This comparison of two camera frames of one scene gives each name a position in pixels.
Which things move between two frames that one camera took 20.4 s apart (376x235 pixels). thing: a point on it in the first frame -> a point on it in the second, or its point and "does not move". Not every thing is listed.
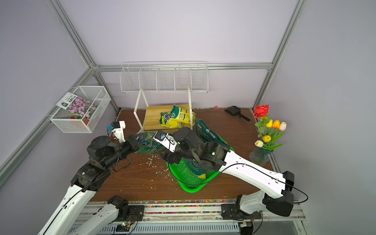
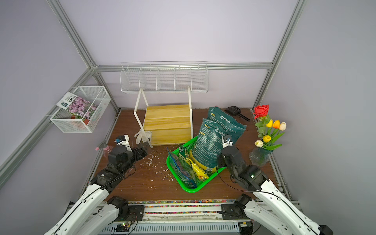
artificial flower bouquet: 269,130 does not move
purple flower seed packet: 77,105 does not move
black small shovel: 235,110 does not move
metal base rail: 206,218 does not move
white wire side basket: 84,111 does not move
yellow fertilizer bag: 176,117 -> 198,171
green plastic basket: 188,180 does not move
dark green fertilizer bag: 196,168 -> 208,143
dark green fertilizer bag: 208,135 -> 216,115
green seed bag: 149,147 -> 182,169
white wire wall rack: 164,78 does not move
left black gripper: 131,140 -> 139,155
